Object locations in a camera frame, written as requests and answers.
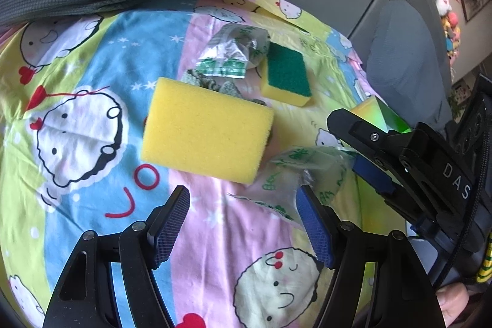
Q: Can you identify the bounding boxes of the pink plush toy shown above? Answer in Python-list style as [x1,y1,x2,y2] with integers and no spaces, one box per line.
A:
[442,11,462,52]

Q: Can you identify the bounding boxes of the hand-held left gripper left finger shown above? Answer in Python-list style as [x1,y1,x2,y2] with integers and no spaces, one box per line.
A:
[42,185,191,328]

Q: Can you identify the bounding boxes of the grey-green cleaning cloth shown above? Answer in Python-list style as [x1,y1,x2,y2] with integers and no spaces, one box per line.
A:
[181,69,275,144]

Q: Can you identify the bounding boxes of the black braided cable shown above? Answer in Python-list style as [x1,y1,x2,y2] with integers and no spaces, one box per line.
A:
[432,155,487,288]

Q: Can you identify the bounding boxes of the large yellow sponge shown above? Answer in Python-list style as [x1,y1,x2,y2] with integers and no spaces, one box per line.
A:
[140,77,275,185]

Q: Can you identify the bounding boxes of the yellow-green striped cable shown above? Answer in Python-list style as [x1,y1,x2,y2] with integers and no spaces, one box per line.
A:
[474,232,492,284]

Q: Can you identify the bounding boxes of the yellow sponge with green scourer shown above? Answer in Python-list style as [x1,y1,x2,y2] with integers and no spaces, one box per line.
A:
[260,41,313,108]

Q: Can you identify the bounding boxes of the person's right hand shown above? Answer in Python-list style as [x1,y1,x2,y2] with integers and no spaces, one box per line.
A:
[436,282,471,325]

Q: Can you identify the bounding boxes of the green cardboard box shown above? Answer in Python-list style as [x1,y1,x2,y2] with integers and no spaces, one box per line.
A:
[351,96,413,134]

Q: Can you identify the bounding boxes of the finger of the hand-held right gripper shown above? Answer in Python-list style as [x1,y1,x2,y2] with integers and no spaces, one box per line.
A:
[351,153,419,225]
[327,108,401,164]

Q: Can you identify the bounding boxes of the blue-grey sofa cushion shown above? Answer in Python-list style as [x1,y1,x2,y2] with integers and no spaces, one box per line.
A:
[365,0,454,129]

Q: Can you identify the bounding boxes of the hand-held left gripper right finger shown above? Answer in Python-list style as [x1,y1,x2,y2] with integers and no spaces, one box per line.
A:
[295,185,442,328]

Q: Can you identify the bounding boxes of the clear green-printed plastic packet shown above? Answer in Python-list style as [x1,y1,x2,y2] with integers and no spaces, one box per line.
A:
[195,24,272,80]
[228,145,358,225]

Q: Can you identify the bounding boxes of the cartoon printed blanket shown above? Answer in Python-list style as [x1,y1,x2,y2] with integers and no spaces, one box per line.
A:
[0,0,423,328]

